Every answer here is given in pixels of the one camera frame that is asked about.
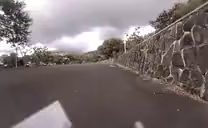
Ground dark stone wall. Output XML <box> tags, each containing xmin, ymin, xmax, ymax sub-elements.
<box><xmin>113</xmin><ymin>1</ymin><xmax>208</xmax><ymax>103</ymax></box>

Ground row of bushes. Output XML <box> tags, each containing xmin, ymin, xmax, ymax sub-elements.
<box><xmin>1</xmin><ymin>46</ymin><xmax>100</xmax><ymax>68</ymax></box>

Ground round dark trees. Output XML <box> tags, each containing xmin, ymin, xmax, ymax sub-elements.
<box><xmin>96</xmin><ymin>37</ymin><xmax>125</xmax><ymax>62</ymax></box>

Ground grey asphalt road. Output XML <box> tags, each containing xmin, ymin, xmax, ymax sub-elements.
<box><xmin>0</xmin><ymin>62</ymin><xmax>208</xmax><ymax>128</ymax></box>

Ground pale pole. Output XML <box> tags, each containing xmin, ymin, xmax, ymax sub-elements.
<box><xmin>123</xmin><ymin>33</ymin><xmax>128</xmax><ymax>55</ymax></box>

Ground robot's own part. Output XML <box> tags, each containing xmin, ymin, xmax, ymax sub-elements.
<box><xmin>133</xmin><ymin>120</ymin><xmax>145</xmax><ymax>128</ymax></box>

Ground trees behind stone wall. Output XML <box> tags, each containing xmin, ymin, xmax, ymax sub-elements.
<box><xmin>148</xmin><ymin>0</ymin><xmax>208</xmax><ymax>32</ymax></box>

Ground tall leafy tree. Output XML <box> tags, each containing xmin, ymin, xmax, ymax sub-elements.
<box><xmin>0</xmin><ymin>0</ymin><xmax>34</xmax><ymax>68</ymax></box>

